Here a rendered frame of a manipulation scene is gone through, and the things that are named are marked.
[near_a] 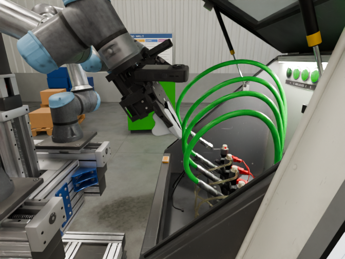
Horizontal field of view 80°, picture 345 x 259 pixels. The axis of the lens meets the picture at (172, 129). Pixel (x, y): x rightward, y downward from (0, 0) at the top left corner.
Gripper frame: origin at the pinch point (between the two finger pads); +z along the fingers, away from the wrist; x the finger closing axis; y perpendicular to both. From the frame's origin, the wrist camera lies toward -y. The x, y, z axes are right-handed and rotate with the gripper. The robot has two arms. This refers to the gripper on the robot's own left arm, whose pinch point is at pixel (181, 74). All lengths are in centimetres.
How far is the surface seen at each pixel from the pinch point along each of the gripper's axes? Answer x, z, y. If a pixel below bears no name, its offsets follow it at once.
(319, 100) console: 57, 29, -3
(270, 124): 44, 29, 2
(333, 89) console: 61, 28, -4
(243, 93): 37.8, 21.2, -1.0
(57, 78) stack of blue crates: -499, -381, 167
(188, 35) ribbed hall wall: -598, -134, -166
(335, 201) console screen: 68, 33, 9
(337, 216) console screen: 69, 33, 10
